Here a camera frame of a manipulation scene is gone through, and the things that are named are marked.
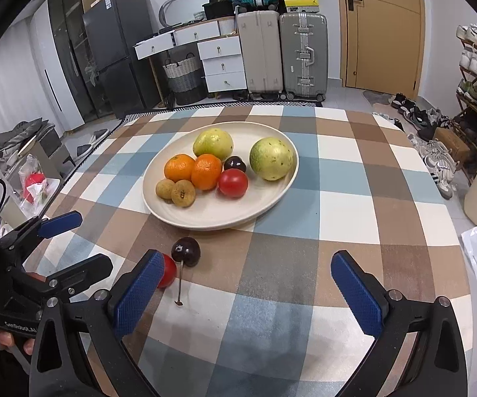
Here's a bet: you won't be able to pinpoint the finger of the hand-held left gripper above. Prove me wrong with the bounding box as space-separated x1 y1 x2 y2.
0 211 83 257
23 254 113 298

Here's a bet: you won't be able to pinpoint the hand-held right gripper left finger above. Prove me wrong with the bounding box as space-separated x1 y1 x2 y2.
29 249 167 397

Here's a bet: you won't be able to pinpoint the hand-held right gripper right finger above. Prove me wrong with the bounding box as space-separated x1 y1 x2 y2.
331 250 468 397

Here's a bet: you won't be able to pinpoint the red cherry tomato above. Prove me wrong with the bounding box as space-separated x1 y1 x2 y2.
218 169 249 198
157 254 178 289

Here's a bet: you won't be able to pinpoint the dark cherry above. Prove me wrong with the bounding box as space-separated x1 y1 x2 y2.
171 237 202 307

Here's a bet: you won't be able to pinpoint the brown longan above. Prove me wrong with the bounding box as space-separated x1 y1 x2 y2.
156 179 176 201
171 180 196 207

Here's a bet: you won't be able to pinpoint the cream round plate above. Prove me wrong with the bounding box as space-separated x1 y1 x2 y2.
142 121 299 231

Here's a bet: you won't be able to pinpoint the orange tangerine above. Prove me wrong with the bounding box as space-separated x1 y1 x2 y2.
191 154 223 191
164 154 196 183

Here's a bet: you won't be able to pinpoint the dark plum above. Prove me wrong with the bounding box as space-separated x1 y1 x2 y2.
223 155 247 173

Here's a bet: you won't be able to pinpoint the person's left hand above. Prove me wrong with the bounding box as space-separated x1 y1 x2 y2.
0 329 36 356

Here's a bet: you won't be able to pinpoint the clear plastic bag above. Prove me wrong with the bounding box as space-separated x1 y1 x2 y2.
17 155 61 216

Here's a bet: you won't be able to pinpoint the checked tablecloth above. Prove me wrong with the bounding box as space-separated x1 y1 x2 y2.
0 105 472 397

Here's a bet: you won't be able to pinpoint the grey jacket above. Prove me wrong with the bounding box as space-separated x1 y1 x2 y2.
0 118 55 157

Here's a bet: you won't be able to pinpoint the scattered sneakers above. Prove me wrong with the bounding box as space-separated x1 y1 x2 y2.
373 93 458 199

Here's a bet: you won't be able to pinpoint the glass door wardrobe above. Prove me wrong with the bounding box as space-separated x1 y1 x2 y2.
46 0 99 125

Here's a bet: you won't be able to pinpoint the dark grey fridge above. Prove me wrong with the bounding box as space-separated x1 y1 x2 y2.
82 0 162 118

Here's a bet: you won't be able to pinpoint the small cardboard box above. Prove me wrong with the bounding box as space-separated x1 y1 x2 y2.
432 127 470 158

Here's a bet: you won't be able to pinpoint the woven laundry basket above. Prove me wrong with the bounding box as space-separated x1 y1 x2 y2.
163 52 206 106

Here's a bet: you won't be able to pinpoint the grey door mat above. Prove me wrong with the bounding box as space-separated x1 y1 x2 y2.
362 90 394 106

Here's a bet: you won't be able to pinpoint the white desk with drawers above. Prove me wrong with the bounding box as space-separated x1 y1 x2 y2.
134 19 239 61

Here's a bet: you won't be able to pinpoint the white drawer cabinet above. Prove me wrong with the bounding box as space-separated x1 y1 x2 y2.
197 36 248 94

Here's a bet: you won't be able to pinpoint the grey suitcase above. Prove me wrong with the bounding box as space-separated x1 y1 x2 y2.
279 12 329 102

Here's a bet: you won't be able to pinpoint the beige suitcase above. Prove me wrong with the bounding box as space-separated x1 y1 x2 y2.
237 9 284 96

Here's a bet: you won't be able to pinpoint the black storage box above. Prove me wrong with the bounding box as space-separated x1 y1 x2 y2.
202 1 239 19

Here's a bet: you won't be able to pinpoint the wooden door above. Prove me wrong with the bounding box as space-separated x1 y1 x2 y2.
335 0 425 96

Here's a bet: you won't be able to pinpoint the grey curved metal frame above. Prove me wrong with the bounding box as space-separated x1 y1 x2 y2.
158 0 210 29

